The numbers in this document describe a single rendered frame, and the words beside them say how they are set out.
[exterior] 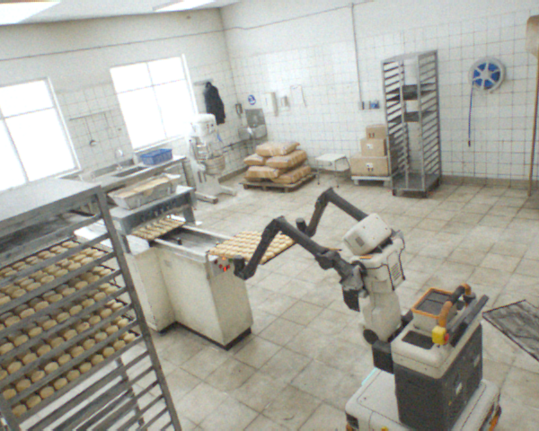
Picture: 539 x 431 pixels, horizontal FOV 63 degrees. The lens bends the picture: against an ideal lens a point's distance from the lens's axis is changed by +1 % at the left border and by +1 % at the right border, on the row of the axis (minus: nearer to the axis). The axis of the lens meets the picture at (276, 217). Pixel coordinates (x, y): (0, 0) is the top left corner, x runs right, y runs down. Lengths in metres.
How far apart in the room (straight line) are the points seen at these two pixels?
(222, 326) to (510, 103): 4.45
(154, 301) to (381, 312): 2.18
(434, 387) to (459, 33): 4.87
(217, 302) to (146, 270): 0.73
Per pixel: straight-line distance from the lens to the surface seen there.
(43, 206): 1.89
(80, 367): 2.24
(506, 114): 6.32
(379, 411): 2.70
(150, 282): 3.93
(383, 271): 2.27
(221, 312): 3.55
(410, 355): 2.24
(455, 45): 6.39
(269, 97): 8.00
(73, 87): 6.99
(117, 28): 7.45
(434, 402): 2.36
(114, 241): 2.03
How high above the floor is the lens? 2.23
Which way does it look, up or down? 21 degrees down
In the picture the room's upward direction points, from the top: 11 degrees counter-clockwise
